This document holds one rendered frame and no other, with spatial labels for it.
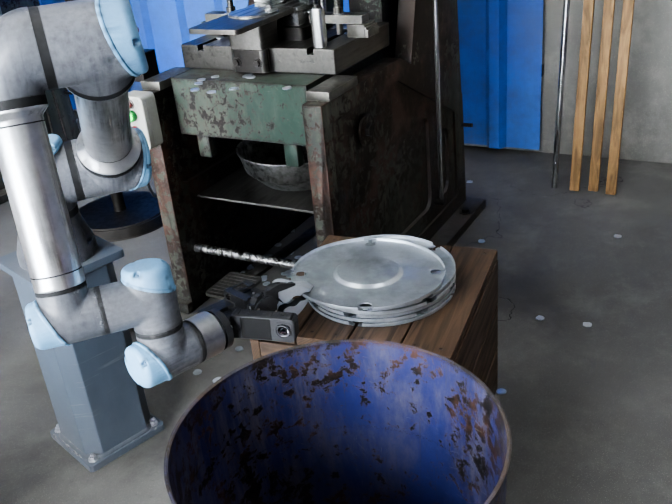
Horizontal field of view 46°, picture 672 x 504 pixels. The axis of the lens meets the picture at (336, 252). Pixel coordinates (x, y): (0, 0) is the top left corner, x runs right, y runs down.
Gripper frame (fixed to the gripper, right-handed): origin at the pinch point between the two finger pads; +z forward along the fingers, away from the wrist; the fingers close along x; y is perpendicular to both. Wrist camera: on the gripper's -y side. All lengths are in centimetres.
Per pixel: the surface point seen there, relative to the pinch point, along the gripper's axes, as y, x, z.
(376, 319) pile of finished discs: -11.4, 3.8, 5.1
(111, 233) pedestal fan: 136, 37, 32
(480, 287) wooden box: -17.7, 4.3, 27.4
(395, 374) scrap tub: -30.8, -1.6, -11.7
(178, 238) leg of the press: 75, 17, 20
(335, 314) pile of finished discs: -4.2, 4.0, 1.9
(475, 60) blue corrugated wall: 84, -3, 165
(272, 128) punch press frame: 47, -14, 33
